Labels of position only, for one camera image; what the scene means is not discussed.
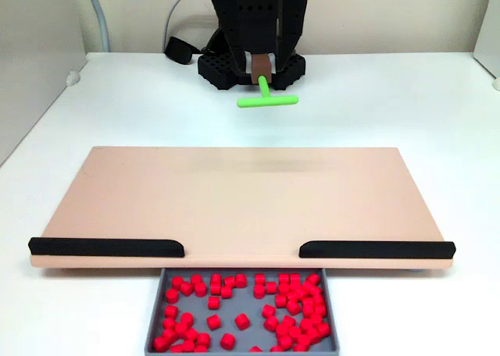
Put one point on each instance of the green T-shaped pusher tool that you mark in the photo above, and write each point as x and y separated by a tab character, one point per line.
263	88

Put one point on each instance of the black edge rail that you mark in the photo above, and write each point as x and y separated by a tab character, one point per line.
375	250
105	247

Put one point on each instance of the small white plastic foot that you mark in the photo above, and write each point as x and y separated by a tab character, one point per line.
72	77
497	83

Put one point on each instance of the grey rectangular tray container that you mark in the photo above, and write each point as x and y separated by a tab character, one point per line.
236	301

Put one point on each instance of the beige flat board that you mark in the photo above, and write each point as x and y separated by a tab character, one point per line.
156	200

